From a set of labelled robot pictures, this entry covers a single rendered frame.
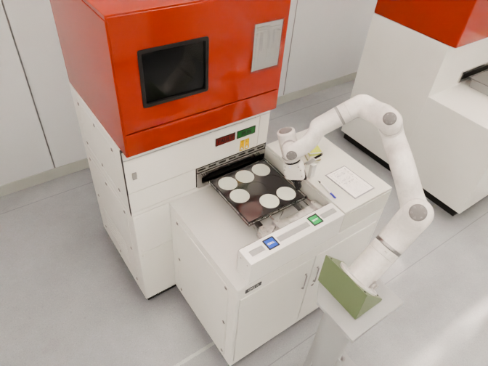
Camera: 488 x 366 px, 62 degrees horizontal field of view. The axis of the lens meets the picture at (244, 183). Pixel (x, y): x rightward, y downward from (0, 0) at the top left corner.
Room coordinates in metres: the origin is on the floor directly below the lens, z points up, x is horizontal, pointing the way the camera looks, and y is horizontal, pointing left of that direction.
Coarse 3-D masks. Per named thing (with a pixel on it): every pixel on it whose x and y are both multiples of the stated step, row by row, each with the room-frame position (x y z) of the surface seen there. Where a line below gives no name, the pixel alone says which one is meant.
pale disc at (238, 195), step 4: (232, 192) 1.50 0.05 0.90; (236, 192) 1.51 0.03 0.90; (240, 192) 1.51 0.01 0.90; (244, 192) 1.51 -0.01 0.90; (232, 196) 1.48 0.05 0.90; (236, 196) 1.48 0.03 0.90; (240, 196) 1.48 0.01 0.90; (244, 196) 1.49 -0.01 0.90; (248, 196) 1.49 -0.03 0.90; (236, 200) 1.45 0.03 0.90; (240, 200) 1.45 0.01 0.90; (244, 200) 1.45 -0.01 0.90
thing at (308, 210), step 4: (304, 208) 1.46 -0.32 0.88; (308, 208) 1.46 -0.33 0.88; (312, 208) 1.46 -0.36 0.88; (296, 212) 1.43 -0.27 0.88; (300, 212) 1.43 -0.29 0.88; (304, 212) 1.43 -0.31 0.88; (308, 212) 1.43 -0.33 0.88; (288, 216) 1.39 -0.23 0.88; (292, 216) 1.39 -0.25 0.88; (296, 216) 1.40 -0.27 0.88; (300, 216) 1.40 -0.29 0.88; (280, 220) 1.36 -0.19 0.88; (284, 220) 1.36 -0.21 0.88; (288, 220) 1.37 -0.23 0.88; (292, 220) 1.37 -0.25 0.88; (272, 228) 1.31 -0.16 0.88; (260, 236) 1.25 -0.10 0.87
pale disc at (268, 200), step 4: (264, 196) 1.50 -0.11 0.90; (268, 196) 1.50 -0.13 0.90; (272, 196) 1.50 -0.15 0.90; (260, 200) 1.47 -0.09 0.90; (264, 200) 1.47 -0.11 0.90; (268, 200) 1.47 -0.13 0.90; (272, 200) 1.47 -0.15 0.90; (276, 200) 1.48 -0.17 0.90; (264, 204) 1.44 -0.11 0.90; (268, 204) 1.44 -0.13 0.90; (272, 204) 1.45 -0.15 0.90; (276, 204) 1.45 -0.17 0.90
